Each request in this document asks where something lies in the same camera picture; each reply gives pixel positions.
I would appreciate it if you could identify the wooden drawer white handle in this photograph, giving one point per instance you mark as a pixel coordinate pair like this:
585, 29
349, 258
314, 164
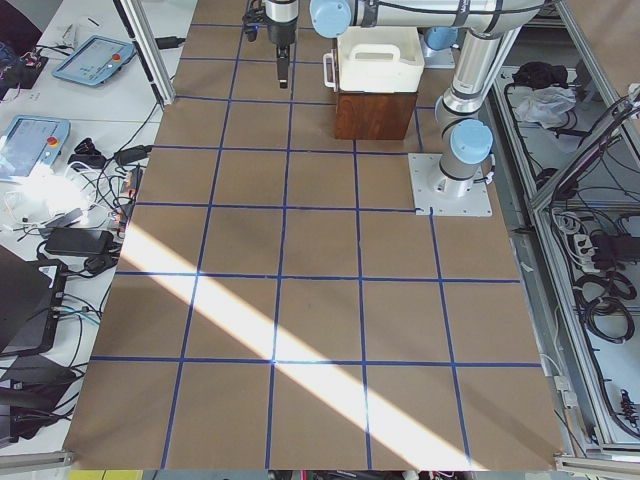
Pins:
329, 70

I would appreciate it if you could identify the black power brick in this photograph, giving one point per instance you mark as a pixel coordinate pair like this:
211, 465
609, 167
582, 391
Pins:
78, 242

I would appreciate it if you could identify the black laptop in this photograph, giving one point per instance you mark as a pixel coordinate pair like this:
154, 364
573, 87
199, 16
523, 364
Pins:
31, 291

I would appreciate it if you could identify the blue teach pendant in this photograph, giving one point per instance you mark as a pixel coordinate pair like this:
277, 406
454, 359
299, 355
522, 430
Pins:
95, 61
30, 142

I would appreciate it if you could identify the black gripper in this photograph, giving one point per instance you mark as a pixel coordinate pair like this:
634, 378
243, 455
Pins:
279, 31

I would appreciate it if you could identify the blue teach pendant near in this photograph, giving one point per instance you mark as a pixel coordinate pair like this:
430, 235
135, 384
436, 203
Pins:
30, 142

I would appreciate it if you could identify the white crumpled cloth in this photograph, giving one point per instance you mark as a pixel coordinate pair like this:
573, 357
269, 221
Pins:
547, 107

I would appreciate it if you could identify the white plastic tray box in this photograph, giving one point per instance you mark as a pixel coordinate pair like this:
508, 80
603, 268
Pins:
381, 59

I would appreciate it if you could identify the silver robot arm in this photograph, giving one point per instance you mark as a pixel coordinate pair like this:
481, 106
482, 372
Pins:
491, 29

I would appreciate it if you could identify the blue teach pendant far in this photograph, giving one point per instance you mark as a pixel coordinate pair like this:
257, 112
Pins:
95, 61

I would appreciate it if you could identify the dark brown wooden cabinet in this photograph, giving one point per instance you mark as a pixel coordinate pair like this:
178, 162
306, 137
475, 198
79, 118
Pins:
373, 116

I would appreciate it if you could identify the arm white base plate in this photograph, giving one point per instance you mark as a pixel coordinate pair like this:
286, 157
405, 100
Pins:
438, 195

